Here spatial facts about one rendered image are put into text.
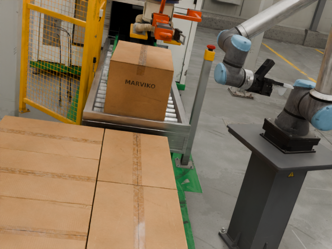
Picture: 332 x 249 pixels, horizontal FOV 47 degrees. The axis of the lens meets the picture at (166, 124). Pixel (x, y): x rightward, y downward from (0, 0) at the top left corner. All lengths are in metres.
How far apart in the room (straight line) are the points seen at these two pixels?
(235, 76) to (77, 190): 0.88
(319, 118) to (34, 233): 1.35
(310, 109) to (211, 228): 1.10
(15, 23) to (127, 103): 1.12
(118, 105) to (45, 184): 0.86
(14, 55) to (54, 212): 1.77
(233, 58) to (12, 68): 1.99
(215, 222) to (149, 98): 0.97
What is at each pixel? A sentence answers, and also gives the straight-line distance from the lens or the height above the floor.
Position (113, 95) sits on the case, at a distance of 2.46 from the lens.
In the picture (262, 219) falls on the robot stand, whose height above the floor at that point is 0.32.
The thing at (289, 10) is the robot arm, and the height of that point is 1.46.
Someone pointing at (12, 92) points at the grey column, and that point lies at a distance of 3.29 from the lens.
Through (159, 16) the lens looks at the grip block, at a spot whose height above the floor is 1.29.
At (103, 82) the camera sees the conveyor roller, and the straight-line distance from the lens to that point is 3.27.
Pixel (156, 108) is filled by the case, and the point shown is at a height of 0.68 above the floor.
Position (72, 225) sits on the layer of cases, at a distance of 1.62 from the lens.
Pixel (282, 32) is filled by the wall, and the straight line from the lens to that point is 11.87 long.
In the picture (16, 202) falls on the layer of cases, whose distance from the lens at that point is 1.74.
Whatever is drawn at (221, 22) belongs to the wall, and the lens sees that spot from 11.33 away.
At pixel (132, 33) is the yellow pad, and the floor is 1.16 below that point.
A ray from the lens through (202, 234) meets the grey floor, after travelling 2.59.
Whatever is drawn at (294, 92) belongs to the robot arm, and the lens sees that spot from 2.14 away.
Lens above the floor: 1.57
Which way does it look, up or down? 23 degrees down
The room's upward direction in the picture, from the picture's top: 11 degrees clockwise
